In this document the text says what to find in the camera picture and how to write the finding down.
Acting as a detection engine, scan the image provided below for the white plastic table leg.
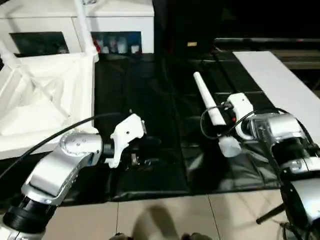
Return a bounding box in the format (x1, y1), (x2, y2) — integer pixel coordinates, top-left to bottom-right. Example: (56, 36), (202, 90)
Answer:
(74, 0), (98, 58)
(0, 39), (20, 69)
(193, 71), (243, 158)

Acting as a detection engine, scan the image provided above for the white plastic table top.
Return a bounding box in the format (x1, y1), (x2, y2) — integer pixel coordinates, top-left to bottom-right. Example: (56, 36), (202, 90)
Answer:
(0, 51), (100, 161)

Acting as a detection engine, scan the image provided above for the black work mat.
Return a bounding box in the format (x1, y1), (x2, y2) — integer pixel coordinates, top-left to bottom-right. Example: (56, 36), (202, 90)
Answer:
(0, 51), (283, 206)

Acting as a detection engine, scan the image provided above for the flat white board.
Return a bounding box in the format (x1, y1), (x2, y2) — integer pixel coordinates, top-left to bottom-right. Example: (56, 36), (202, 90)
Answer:
(231, 51), (320, 119)

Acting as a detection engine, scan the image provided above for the dark left robot foot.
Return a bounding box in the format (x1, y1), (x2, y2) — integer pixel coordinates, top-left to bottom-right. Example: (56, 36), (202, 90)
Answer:
(111, 232), (135, 240)

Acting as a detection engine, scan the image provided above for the dark robot foot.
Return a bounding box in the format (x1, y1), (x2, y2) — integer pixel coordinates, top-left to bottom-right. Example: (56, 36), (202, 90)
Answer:
(181, 232), (212, 240)
(111, 232), (135, 240)

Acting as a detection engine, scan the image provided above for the black folding stand leg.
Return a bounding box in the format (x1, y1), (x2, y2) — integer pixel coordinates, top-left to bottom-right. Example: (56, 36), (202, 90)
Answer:
(256, 202), (286, 225)

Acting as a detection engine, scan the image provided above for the dark right robot foot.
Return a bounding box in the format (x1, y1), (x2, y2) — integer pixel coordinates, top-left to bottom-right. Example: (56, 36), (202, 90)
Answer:
(181, 232), (212, 240)

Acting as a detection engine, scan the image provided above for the white cabinet with openings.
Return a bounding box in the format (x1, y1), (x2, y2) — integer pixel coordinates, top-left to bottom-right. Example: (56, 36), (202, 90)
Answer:
(0, 0), (155, 55)

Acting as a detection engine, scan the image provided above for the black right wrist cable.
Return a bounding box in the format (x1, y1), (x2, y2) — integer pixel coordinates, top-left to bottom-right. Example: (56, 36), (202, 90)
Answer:
(199, 104), (320, 240)

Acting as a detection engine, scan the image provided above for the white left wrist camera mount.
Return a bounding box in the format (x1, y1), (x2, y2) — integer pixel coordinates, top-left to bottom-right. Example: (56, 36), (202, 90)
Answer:
(104, 113), (148, 169)

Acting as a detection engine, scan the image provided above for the black floor cable bundle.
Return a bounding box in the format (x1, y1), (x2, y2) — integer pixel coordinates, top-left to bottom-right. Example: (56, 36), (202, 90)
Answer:
(278, 219), (303, 240)

